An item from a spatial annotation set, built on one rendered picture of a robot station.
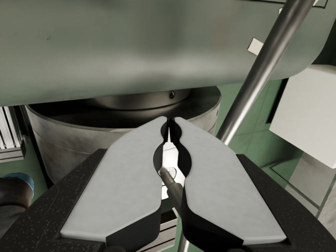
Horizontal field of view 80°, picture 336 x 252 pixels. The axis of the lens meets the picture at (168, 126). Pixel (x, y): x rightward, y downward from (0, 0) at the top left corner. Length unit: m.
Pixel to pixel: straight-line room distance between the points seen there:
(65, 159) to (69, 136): 0.04
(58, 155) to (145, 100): 0.13
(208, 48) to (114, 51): 0.09
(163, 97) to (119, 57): 0.12
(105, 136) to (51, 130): 0.07
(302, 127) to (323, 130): 0.18
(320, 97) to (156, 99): 2.06
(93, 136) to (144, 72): 0.10
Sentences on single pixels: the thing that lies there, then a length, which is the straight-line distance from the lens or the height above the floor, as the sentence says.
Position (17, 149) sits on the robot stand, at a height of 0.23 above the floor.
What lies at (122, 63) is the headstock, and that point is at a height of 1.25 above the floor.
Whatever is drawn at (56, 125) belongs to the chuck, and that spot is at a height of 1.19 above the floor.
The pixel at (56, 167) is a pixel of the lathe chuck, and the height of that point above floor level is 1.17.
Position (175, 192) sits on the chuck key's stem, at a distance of 0.25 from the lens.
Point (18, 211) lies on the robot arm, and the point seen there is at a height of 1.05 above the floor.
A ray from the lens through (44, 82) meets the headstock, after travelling 0.18.
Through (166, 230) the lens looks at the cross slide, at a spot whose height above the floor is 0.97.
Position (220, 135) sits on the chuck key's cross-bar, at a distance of 0.16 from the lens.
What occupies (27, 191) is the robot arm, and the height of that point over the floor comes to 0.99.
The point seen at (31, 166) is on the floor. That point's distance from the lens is 1.81.
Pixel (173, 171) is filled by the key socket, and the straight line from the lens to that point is 0.28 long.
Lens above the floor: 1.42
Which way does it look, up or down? 52 degrees down
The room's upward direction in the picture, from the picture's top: 140 degrees clockwise
